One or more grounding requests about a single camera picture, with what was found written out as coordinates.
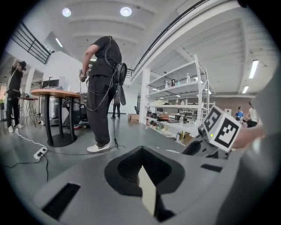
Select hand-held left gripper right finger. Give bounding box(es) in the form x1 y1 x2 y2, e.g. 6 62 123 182
142 147 185 222

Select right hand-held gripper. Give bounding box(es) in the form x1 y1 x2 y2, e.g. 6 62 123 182
182 105 242 160

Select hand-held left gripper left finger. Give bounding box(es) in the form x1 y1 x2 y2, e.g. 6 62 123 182
104 147 144 197

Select person's right forearm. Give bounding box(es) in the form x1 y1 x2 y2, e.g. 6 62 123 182
231 126 266 151

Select white metal shelving rack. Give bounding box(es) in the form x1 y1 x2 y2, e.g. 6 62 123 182
144 54 216 146

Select black equipment cart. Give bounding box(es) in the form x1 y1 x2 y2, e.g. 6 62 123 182
62 92 91 129

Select white power strip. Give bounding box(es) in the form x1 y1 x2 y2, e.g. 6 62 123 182
33 147 48 160

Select foil-wrapped machine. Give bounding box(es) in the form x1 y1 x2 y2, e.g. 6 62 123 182
40 96 60 126

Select round wooden table black legs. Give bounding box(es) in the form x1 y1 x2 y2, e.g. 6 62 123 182
30 89 82 148

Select black monitor on stand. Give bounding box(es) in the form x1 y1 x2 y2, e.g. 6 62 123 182
41 76 61 90

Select black balcony railing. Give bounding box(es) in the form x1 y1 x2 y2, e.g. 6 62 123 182
11 22 52 65

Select black floor cable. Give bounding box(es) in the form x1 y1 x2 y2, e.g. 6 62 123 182
0 156 50 183

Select white power cable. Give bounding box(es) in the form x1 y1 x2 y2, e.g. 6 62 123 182
14 129 45 150

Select black wire-frame stand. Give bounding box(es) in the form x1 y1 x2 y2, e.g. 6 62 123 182
18 96 39 128

